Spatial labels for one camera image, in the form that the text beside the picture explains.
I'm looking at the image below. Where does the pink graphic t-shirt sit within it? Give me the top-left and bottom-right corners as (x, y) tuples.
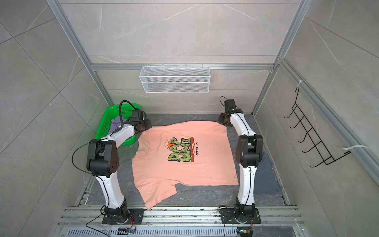
(132, 121), (238, 209)

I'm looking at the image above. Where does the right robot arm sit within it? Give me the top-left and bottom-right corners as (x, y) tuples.
(218, 112), (263, 223)

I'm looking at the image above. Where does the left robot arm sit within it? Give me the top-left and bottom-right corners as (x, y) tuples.
(86, 118), (152, 224)

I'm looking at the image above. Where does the purple t-shirt in basket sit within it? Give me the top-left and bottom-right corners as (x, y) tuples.
(108, 117), (121, 135)

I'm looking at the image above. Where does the green plastic laundry basket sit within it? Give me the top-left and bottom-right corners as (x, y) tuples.
(95, 103), (134, 139)

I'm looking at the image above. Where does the folded blue-grey t-shirt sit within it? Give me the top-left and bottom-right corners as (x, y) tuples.
(254, 153), (281, 195)

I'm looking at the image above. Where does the black corrugated cable conduit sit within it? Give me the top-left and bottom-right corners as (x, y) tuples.
(118, 100), (137, 128)

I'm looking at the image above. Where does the white wire mesh basket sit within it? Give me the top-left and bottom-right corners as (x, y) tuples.
(139, 66), (211, 93)

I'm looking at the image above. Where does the black wire hook rack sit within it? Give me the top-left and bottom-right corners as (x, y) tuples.
(283, 88), (351, 168)

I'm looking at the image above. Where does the aluminium frame profile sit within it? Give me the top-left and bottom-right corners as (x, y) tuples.
(47, 1), (379, 183)

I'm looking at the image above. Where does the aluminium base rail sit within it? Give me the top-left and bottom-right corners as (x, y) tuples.
(53, 206), (309, 237)

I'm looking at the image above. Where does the white cable tie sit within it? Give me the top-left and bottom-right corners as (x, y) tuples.
(343, 145), (369, 151)

